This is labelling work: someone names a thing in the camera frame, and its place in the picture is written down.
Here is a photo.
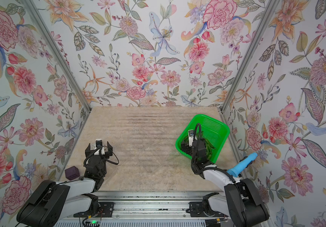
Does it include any purple cube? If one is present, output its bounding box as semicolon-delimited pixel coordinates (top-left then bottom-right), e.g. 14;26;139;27
65;166;80;181

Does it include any left aluminium corner post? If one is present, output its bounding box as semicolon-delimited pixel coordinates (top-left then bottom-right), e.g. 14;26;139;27
21;0;92;114

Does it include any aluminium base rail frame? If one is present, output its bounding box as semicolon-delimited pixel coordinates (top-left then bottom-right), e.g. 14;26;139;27
55;191;234;227

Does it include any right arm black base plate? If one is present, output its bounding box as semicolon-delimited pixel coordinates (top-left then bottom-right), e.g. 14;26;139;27
186;201;228;218

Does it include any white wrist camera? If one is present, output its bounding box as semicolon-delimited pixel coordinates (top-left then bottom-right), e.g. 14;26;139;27
188;130;196;147
95;139;105;155

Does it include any blue toy microphone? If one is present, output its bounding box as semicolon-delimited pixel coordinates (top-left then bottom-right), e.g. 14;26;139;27
227;153;258;177

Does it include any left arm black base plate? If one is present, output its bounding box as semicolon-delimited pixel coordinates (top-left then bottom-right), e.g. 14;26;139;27
73;202;115;218

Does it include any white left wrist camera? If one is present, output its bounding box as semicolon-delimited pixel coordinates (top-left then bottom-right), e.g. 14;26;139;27
95;139;105;155

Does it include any right aluminium corner post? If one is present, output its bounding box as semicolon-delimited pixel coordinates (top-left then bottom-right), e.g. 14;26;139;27
220;0;280;114

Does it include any green plastic mesh basket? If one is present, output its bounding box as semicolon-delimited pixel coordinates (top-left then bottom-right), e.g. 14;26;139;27
175;114;230;163

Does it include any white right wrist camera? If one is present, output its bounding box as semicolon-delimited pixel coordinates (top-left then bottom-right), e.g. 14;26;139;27
188;130;196;147

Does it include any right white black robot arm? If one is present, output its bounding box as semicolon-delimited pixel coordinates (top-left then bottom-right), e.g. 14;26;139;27
181;134;269;227

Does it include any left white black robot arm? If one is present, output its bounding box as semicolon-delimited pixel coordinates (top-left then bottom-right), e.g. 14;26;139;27
16;140;119;227

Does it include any aluminium corner post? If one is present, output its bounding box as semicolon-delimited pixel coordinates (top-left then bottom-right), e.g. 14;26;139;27
220;0;280;114
21;0;92;114

